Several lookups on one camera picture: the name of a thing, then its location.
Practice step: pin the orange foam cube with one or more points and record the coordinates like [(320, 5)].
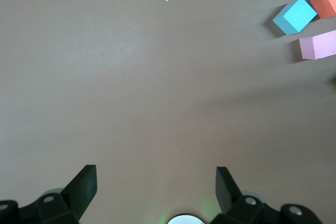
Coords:
[(326, 2)]

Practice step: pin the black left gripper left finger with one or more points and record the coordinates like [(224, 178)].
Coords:
[(81, 190)]

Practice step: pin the pink foam cube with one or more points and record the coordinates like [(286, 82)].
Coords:
[(319, 47)]

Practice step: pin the blue foam cube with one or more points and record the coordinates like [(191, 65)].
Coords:
[(298, 14)]

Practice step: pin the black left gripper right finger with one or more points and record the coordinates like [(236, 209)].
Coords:
[(225, 190)]

